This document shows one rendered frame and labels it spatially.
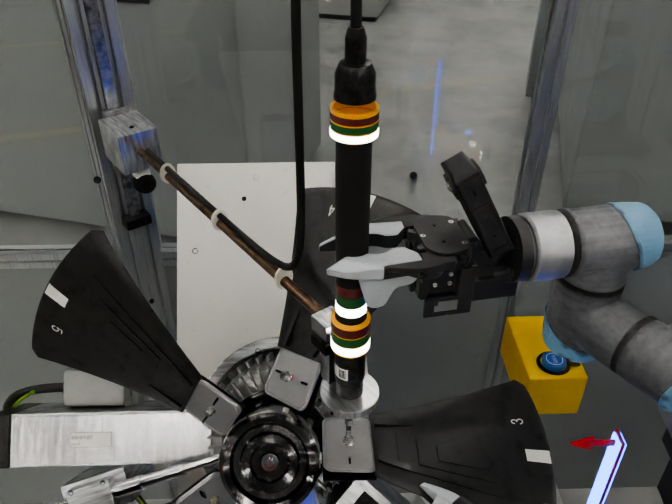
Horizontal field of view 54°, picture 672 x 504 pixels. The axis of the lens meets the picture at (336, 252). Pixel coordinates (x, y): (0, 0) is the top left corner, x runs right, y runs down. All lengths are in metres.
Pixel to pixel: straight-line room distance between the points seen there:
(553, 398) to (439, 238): 0.58
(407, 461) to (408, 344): 0.90
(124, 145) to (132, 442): 0.47
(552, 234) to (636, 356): 0.16
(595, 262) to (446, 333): 1.01
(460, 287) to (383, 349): 1.06
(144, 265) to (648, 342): 0.99
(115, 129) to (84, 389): 0.43
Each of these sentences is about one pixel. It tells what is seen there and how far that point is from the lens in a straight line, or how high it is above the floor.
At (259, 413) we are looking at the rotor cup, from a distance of 0.80.
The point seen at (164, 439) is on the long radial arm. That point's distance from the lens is 0.99.
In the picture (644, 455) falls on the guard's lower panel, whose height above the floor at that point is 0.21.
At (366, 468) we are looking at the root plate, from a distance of 0.83.
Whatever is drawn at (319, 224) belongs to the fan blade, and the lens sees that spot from 0.89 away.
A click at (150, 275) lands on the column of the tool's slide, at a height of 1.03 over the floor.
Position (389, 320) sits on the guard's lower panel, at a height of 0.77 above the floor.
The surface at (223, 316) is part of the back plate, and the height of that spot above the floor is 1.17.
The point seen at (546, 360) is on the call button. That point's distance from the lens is 1.17.
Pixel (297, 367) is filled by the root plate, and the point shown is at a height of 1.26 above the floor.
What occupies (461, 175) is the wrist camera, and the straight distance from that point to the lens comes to 0.62.
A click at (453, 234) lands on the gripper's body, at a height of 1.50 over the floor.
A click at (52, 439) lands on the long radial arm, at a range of 1.04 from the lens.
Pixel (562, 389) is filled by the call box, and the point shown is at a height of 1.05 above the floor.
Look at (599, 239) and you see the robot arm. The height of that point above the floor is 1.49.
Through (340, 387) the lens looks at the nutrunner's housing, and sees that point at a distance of 0.77.
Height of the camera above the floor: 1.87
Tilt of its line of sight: 35 degrees down
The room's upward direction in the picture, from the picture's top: straight up
